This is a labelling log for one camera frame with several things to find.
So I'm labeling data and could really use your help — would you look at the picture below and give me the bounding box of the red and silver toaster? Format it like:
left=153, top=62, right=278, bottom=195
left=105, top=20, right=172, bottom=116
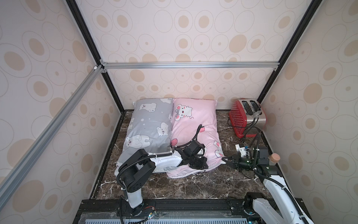
left=229, top=99, right=267, bottom=139

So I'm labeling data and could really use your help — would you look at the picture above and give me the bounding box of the grey bear print pillow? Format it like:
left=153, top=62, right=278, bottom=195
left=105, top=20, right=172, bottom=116
left=114, top=98, right=174, bottom=175

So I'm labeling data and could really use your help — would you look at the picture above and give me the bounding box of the small cork-topped glass jar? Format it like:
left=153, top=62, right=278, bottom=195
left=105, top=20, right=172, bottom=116
left=268, top=153, right=281, bottom=166

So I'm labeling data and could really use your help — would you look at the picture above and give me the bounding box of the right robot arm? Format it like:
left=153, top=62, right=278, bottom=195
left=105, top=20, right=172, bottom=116
left=222, top=146, right=313, bottom=224

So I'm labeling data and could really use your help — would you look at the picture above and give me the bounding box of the horizontal aluminium frame bar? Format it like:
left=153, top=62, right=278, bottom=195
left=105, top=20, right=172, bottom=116
left=102, top=61, right=280, bottom=70

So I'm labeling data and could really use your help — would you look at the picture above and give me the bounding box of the left diagonal aluminium bar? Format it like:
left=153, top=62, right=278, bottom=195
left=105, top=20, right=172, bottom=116
left=1, top=65, right=103, bottom=209

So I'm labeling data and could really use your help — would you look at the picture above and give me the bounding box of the pink cartoon print pillow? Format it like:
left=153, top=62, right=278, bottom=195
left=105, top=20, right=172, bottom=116
left=171, top=98, right=224, bottom=171

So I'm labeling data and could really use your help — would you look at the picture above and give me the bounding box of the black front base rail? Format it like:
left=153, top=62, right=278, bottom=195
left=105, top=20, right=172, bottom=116
left=72, top=198, right=311, bottom=224

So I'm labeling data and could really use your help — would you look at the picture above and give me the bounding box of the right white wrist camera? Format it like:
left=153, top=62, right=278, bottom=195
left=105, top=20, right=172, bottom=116
left=235, top=144, right=250, bottom=158

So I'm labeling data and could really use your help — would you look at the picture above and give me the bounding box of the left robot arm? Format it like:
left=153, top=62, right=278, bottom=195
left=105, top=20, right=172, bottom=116
left=116, top=124, right=208, bottom=209

